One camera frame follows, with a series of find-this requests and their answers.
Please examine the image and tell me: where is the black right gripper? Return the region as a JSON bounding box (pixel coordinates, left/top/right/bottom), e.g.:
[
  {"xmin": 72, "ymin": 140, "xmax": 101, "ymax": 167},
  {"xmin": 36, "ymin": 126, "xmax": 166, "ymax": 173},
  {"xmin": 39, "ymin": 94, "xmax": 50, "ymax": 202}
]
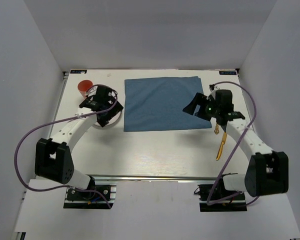
[{"xmin": 183, "ymin": 93, "xmax": 221, "ymax": 122}]

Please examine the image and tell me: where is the white plate with red characters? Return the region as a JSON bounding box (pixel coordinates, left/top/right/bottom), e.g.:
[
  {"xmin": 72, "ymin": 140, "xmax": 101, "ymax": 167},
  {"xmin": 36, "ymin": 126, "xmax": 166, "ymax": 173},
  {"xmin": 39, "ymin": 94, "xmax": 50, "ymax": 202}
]
[{"xmin": 92, "ymin": 111, "xmax": 123, "ymax": 129}]

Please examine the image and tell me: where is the pink plastic cup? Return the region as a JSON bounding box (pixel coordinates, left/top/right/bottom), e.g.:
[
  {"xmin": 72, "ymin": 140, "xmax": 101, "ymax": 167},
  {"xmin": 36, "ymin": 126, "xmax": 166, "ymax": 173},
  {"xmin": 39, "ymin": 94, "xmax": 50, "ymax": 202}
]
[{"xmin": 77, "ymin": 79, "xmax": 93, "ymax": 99}]

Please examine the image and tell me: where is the blue cloth napkin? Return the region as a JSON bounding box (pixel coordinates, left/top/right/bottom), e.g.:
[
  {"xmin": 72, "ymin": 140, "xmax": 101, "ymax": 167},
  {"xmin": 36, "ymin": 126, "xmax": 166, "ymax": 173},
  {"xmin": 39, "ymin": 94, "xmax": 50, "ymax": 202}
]
[{"xmin": 123, "ymin": 76, "xmax": 212, "ymax": 132}]

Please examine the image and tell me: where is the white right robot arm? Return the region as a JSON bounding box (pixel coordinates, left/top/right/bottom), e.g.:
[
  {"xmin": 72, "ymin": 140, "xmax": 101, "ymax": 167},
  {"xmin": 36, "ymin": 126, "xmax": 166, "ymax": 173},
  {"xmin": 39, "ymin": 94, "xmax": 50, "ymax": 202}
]
[{"xmin": 182, "ymin": 84, "xmax": 289, "ymax": 205}]

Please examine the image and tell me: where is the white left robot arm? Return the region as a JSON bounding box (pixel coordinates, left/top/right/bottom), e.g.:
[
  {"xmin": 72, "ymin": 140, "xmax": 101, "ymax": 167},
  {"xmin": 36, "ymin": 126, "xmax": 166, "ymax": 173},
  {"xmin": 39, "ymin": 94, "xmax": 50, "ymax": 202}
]
[{"xmin": 34, "ymin": 84, "xmax": 123, "ymax": 200}]

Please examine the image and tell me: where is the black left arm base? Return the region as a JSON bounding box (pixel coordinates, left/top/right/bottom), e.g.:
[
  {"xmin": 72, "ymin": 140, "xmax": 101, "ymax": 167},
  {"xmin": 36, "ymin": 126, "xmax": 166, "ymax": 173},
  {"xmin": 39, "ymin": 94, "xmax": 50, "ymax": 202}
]
[{"xmin": 63, "ymin": 180, "xmax": 117, "ymax": 210}]

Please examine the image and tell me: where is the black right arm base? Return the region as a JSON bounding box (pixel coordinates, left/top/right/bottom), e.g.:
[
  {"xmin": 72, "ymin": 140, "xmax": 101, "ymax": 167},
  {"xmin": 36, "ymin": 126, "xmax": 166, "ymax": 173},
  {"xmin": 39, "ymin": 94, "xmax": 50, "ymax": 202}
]
[{"xmin": 193, "ymin": 183, "xmax": 248, "ymax": 213}]

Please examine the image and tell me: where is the gold fork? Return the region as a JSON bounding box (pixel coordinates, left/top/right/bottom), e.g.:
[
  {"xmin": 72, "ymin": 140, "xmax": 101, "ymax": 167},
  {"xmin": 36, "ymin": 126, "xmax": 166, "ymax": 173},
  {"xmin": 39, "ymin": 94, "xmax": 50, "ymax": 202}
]
[{"xmin": 214, "ymin": 124, "xmax": 220, "ymax": 135}]

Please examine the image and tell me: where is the gold knife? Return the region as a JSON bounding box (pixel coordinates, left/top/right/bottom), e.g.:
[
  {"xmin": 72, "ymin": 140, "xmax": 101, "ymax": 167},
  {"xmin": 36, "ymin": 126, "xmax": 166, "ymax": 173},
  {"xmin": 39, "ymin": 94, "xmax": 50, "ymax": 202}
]
[{"xmin": 216, "ymin": 132, "xmax": 227, "ymax": 161}]

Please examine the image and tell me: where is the right table corner label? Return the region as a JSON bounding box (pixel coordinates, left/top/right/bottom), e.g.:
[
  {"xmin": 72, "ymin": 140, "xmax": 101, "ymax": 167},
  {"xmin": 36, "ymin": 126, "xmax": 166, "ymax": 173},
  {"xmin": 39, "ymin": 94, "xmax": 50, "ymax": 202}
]
[{"xmin": 219, "ymin": 70, "xmax": 237, "ymax": 76}]

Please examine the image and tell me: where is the table corner label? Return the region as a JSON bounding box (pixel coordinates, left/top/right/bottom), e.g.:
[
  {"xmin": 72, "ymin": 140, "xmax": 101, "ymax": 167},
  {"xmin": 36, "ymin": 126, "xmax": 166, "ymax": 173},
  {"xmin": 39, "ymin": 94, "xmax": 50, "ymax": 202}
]
[
  {"xmin": 219, "ymin": 70, "xmax": 237, "ymax": 76},
  {"xmin": 69, "ymin": 69, "xmax": 87, "ymax": 74}
]

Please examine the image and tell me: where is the left table corner label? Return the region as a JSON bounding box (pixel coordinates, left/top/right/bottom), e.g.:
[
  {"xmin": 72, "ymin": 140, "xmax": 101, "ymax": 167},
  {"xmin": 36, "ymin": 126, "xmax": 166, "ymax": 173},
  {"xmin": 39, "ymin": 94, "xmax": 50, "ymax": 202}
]
[{"xmin": 69, "ymin": 69, "xmax": 87, "ymax": 74}]

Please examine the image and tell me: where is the aluminium table edge rail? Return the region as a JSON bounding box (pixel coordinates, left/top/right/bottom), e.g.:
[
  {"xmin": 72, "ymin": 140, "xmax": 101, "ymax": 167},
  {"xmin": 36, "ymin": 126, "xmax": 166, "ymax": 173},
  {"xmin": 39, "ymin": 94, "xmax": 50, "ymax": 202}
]
[{"xmin": 37, "ymin": 174, "xmax": 275, "ymax": 182}]

